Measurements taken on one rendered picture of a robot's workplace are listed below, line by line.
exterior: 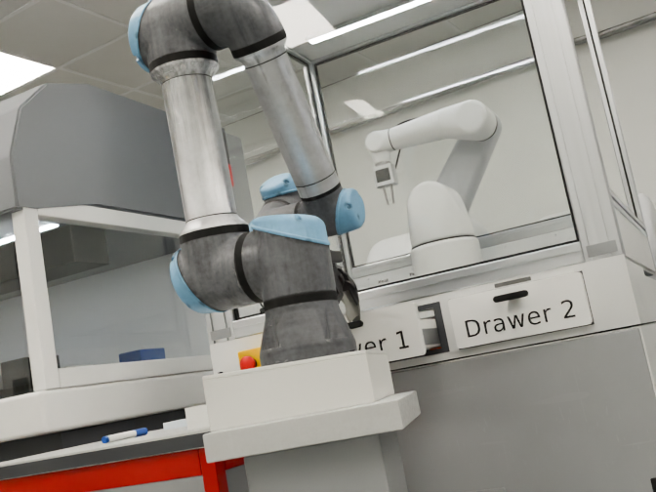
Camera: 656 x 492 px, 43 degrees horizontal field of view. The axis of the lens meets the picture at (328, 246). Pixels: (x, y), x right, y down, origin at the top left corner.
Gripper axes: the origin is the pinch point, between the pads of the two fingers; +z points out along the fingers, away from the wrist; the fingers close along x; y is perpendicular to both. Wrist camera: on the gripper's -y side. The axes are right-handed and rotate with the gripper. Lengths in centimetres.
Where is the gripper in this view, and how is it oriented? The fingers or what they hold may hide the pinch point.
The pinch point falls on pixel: (348, 321)
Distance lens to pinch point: 176.5
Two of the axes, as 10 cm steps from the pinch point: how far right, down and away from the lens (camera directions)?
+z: 3.9, 8.3, 3.9
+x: 8.9, -2.3, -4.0
